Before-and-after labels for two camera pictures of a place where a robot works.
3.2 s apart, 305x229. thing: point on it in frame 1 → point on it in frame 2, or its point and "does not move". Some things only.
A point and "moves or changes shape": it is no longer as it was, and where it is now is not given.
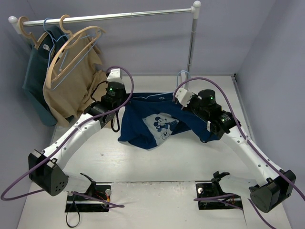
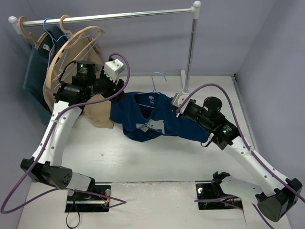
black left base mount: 76,203 does not move
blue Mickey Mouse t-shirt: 149,119 moves or changes shape
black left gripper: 107,99 → 116,90
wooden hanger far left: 21,30 does not move
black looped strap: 66,220 does not move
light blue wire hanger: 164,93 → 154,90
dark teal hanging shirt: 49,43 does not move
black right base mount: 213,189 does not move
